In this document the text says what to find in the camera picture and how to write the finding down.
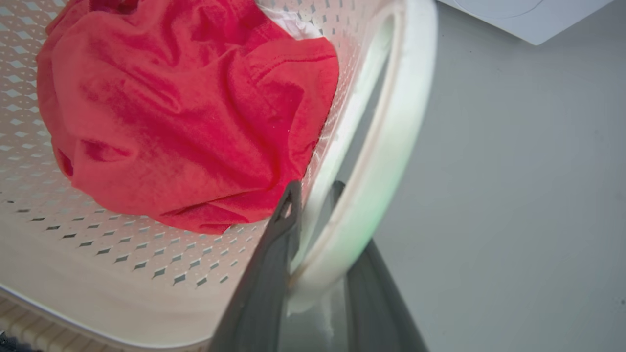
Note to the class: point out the white washing machine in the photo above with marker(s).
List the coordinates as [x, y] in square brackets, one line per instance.
[525, 17]

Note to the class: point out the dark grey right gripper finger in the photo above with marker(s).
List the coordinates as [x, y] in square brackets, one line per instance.
[259, 298]

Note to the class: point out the white perforated plastic laundry basket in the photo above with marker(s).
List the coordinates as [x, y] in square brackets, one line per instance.
[146, 254]

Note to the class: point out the white cloth garment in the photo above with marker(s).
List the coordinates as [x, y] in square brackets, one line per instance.
[298, 24]

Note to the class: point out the red cloth garment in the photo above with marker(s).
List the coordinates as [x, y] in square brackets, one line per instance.
[186, 117]

